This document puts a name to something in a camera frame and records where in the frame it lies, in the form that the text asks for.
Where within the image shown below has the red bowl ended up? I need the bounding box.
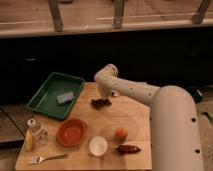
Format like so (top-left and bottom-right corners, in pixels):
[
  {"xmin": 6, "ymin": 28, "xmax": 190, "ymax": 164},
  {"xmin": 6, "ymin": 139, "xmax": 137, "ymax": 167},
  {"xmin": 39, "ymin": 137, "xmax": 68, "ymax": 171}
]
[{"xmin": 56, "ymin": 118, "xmax": 87, "ymax": 147}]

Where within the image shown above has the green plastic tray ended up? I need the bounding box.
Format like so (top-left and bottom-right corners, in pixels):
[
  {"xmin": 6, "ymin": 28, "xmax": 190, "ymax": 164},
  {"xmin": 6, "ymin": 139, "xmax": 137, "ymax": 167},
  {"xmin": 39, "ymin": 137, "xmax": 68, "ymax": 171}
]
[{"xmin": 27, "ymin": 72, "xmax": 84, "ymax": 120}]

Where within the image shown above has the blue-grey sponge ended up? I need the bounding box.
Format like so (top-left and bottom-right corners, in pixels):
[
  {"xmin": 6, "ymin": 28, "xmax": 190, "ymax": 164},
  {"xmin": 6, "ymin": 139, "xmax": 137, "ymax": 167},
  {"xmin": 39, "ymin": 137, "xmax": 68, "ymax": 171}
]
[{"xmin": 56, "ymin": 92, "xmax": 74, "ymax": 104}]

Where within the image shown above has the silver fork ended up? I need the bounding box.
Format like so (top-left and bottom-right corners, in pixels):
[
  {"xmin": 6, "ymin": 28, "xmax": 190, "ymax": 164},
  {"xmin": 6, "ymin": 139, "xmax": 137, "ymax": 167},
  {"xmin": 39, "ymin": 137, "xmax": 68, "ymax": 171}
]
[{"xmin": 27, "ymin": 154, "xmax": 69, "ymax": 164}]

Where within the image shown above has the clear plastic bottle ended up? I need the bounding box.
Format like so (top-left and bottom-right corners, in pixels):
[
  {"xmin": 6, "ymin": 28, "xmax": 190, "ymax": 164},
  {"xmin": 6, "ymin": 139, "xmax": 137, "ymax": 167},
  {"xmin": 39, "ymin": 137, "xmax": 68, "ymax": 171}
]
[{"xmin": 27, "ymin": 119, "xmax": 48, "ymax": 144}]

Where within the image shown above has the small white cup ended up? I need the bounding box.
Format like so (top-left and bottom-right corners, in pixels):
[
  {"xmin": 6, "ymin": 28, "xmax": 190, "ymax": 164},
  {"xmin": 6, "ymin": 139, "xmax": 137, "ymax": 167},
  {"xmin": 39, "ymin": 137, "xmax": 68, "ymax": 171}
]
[{"xmin": 89, "ymin": 136, "xmax": 108, "ymax": 157}]

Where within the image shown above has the orange fruit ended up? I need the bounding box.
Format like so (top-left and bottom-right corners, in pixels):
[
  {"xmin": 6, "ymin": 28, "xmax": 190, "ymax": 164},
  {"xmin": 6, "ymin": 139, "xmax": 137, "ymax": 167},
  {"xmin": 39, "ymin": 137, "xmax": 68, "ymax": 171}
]
[{"xmin": 115, "ymin": 127, "xmax": 128, "ymax": 140}]

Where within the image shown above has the dark red grape bunch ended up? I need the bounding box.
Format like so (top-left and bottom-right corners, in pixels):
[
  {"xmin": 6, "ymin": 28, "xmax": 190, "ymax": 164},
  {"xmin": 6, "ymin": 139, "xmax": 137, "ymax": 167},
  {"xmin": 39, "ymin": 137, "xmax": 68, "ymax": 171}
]
[{"xmin": 91, "ymin": 98, "xmax": 112, "ymax": 109}]

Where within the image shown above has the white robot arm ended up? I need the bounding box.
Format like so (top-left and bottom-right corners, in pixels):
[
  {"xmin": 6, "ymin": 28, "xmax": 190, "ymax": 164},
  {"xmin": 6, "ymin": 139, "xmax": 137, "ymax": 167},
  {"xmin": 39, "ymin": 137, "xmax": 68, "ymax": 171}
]
[{"xmin": 94, "ymin": 64, "xmax": 204, "ymax": 171}]

